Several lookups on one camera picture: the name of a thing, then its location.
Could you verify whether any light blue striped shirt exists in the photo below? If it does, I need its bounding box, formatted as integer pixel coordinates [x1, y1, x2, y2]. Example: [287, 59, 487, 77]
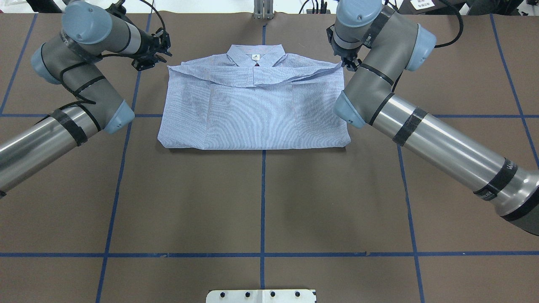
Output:
[157, 45, 351, 150]

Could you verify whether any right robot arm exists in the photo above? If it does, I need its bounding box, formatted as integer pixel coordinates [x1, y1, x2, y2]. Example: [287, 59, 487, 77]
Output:
[326, 0, 539, 235]

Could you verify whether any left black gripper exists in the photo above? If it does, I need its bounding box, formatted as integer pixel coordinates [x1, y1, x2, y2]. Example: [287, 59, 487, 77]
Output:
[131, 29, 172, 71]

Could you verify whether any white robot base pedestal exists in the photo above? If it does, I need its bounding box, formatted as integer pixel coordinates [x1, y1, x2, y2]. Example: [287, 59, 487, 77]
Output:
[205, 288, 317, 303]

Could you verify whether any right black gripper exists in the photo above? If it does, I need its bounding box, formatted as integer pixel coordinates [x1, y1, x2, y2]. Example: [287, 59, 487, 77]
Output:
[333, 40, 362, 71]

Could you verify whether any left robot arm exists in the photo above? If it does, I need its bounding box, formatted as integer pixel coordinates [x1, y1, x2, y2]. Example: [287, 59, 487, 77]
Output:
[0, 0, 171, 197]

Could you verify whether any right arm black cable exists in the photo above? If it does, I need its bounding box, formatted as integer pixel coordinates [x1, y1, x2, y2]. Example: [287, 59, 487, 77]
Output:
[434, 4, 464, 49]

